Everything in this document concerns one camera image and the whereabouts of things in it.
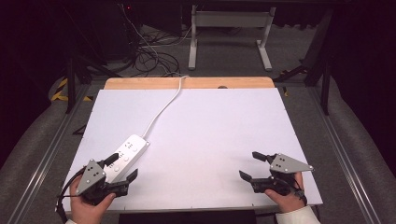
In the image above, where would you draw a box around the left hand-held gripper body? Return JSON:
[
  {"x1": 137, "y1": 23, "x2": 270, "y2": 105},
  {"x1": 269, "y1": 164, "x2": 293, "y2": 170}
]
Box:
[{"x1": 76, "y1": 159, "x2": 130, "y2": 206}]

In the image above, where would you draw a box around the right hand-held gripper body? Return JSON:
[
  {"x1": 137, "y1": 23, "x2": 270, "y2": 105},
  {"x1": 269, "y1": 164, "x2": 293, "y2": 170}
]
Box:
[{"x1": 249, "y1": 152, "x2": 315, "y2": 197}]

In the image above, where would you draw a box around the white power strip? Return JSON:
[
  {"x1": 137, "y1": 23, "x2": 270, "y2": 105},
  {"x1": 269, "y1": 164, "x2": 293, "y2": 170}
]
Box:
[{"x1": 102, "y1": 133, "x2": 150, "y2": 185}]

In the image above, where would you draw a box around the person's left hand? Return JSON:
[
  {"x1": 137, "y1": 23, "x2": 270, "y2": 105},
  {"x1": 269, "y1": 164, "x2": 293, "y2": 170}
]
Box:
[{"x1": 69, "y1": 175, "x2": 117, "y2": 224}]

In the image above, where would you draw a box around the person's right hand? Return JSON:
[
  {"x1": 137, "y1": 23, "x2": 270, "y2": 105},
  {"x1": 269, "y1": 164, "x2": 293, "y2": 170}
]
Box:
[{"x1": 263, "y1": 171, "x2": 308, "y2": 215}]

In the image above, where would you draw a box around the yellow black hazard tape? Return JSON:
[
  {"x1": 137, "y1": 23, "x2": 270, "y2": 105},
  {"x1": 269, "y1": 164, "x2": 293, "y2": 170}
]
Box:
[{"x1": 50, "y1": 77, "x2": 94, "y2": 103}]

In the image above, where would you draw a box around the black metal stand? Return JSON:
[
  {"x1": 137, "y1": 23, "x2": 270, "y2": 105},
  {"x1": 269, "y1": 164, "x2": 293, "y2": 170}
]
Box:
[
  {"x1": 273, "y1": 8, "x2": 333, "y2": 117},
  {"x1": 63, "y1": 54, "x2": 123, "y2": 115}
]

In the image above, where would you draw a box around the black box with red light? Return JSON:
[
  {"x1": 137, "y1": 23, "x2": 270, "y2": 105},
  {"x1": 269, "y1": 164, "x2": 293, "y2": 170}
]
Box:
[{"x1": 101, "y1": 2, "x2": 142, "y2": 61}]

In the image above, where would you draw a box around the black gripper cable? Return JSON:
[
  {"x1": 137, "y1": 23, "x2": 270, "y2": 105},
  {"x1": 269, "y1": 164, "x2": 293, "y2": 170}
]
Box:
[{"x1": 56, "y1": 167, "x2": 87, "y2": 224}]

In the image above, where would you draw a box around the black wrist strap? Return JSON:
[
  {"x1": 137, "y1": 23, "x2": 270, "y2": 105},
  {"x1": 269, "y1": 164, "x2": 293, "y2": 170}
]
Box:
[{"x1": 291, "y1": 179, "x2": 308, "y2": 206}]

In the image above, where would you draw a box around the aluminium floor rail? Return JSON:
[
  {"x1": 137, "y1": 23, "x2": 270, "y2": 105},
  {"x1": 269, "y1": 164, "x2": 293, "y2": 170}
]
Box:
[
  {"x1": 6, "y1": 84, "x2": 92, "y2": 224},
  {"x1": 306, "y1": 86, "x2": 383, "y2": 224}
]

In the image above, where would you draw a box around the white power strip cable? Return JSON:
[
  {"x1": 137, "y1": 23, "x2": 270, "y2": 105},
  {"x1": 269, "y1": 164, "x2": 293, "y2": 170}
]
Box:
[{"x1": 141, "y1": 75, "x2": 191, "y2": 139}]

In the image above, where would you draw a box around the bundle of black floor cables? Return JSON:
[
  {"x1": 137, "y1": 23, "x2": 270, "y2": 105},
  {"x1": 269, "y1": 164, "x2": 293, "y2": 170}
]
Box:
[{"x1": 133, "y1": 26, "x2": 182, "y2": 77}]

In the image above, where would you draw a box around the thin white floor cable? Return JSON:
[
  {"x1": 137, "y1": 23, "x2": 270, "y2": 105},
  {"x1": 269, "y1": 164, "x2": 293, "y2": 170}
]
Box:
[{"x1": 119, "y1": 3, "x2": 192, "y2": 77}]

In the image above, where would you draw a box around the white metal desk frame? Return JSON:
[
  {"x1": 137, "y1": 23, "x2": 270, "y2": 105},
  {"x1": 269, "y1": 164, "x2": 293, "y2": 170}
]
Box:
[{"x1": 187, "y1": 4, "x2": 277, "y2": 72}]

